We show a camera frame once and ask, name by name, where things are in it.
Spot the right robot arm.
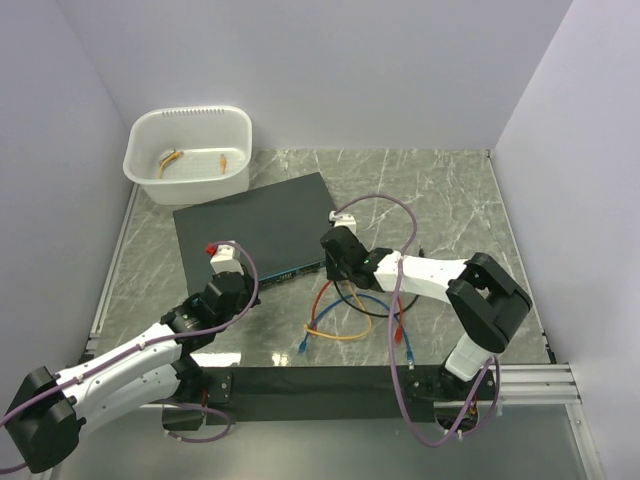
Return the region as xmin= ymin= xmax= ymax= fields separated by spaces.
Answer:
xmin=320 ymin=226 xmax=532 ymax=399

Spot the black network switch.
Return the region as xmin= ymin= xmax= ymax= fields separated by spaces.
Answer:
xmin=173 ymin=173 xmax=336 ymax=294

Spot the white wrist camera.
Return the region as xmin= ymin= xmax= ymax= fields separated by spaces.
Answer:
xmin=328 ymin=210 xmax=357 ymax=235
xmin=206 ymin=243 xmax=243 ymax=275

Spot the orange ethernet cable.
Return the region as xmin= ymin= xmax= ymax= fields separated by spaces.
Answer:
xmin=304 ymin=292 xmax=374 ymax=341

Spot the orange cable piece in tub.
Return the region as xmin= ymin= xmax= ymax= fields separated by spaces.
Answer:
xmin=156 ymin=148 xmax=185 ymax=179

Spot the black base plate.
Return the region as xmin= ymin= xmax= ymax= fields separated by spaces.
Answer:
xmin=79 ymin=352 xmax=499 ymax=432

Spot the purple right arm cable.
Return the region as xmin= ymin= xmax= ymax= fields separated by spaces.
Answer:
xmin=334 ymin=194 xmax=502 ymax=447

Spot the blue ethernet cable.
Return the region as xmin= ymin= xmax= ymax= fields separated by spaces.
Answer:
xmin=297 ymin=293 xmax=417 ymax=363

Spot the aluminium rail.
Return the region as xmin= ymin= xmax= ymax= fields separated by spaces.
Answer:
xmin=84 ymin=329 xmax=582 ymax=407

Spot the black ethernet cable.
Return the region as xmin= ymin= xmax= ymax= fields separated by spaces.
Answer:
xmin=333 ymin=244 xmax=426 ymax=319

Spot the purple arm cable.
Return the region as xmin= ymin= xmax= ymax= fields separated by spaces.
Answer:
xmin=0 ymin=240 xmax=261 ymax=473
xmin=334 ymin=194 xmax=502 ymax=447

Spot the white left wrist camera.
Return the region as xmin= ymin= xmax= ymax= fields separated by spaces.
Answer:
xmin=206 ymin=243 xmax=243 ymax=275

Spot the red ethernet cable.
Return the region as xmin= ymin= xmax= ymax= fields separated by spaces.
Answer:
xmin=310 ymin=280 xmax=404 ymax=344

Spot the white plastic tub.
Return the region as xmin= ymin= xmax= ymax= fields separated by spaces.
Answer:
xmin=123 ymin=106 xmax=253 ymax=206

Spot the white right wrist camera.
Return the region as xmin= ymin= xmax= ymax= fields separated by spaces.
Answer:
xmin=328 ymin=210 xmax=357 ymax=235

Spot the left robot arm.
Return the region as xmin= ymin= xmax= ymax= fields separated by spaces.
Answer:
xmin=1 ymin=271 xmax=259 ymax=473

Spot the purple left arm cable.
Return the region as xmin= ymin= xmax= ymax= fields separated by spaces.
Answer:
xmin=0 ymin=240 xmax=261 ymax=473

